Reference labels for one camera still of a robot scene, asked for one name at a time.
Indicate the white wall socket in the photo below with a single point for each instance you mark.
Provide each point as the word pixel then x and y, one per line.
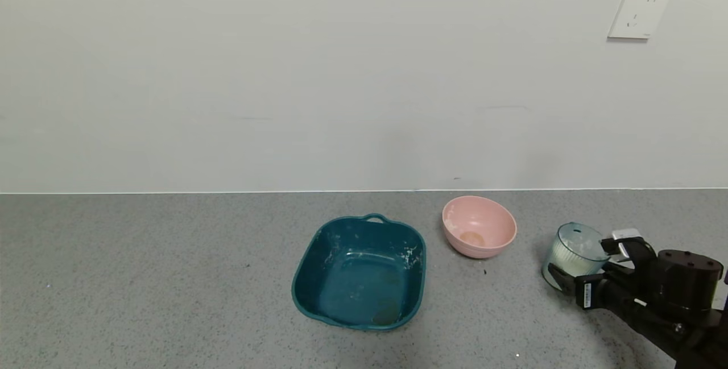
pixel 640 12

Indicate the pale yellow powder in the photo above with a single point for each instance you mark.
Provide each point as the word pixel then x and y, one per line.
pixel 569 264

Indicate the teal square plastic tray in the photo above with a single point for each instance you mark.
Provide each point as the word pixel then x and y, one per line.
pixel 358 283

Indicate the ribbed transparent blue cup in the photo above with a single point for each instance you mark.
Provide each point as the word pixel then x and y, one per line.
pixel 571 255

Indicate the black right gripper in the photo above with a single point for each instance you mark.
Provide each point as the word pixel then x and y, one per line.
pixel 587 293

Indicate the small white camera box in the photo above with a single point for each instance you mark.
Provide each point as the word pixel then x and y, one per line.
pixel 625 233

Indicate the pink round bowl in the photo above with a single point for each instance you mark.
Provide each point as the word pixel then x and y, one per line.
pixel 483 221

